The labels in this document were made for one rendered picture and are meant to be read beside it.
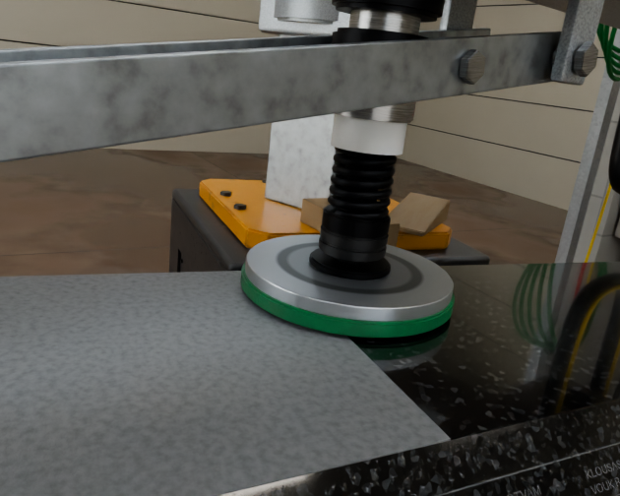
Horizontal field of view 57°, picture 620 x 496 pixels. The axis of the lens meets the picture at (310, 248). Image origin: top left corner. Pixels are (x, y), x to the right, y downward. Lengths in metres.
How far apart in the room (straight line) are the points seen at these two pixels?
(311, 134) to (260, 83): 0.87
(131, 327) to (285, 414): 0.17
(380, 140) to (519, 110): 6.37
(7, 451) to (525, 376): 0.38
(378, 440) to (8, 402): 0.23
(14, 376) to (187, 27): 6.39
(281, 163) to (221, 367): 0.93
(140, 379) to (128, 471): 0.09
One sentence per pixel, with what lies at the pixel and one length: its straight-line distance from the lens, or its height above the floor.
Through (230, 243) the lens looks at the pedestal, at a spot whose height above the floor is 0.74.
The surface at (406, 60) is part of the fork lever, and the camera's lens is 0.50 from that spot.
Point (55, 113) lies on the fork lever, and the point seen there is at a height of 1.05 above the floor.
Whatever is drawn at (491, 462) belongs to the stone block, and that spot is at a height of 0.86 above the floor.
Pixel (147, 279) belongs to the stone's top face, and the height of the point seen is 0.87.
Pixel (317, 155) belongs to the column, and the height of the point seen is 0.91.
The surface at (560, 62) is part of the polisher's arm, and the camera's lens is 0.65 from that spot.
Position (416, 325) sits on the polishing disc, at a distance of 0.52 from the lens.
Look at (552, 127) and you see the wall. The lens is 6.59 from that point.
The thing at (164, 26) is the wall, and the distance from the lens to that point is 6.68.
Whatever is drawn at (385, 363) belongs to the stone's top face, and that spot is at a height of 0.87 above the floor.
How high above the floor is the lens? 1.09
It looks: 17 degrees down
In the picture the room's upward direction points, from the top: 7 degrees clockwise
